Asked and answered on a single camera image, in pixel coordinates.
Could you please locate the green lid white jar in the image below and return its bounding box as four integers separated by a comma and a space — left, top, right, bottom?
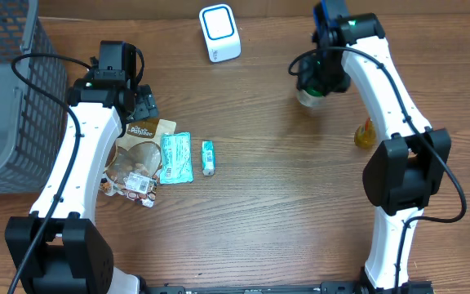
296, 84, 326, 108

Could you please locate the brown snack packet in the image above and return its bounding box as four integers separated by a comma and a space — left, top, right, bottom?
99, 118, 176, 207

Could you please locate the teal white snack packet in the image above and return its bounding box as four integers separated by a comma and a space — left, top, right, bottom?
160, 132, 193, 185

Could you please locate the small teal white packet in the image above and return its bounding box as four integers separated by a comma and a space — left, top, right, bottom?
202, 140, 215, 176

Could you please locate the yellow liquid bottle silver cap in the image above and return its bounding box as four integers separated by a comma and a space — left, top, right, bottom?
354, 118, 376, 149

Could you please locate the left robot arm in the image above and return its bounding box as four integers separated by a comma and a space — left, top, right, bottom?
5, 41, 158, 293

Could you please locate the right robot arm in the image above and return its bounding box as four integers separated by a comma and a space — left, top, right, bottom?
290, 1, 451, 293

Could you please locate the white barcode scanner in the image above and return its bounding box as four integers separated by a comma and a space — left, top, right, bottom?
198, 4, 242, 63

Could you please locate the grey plastic mesh basket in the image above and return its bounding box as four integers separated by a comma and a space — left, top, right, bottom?
0, 0, 67, 194

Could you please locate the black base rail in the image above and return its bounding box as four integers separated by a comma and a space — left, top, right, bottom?
136, 280, 435, 294

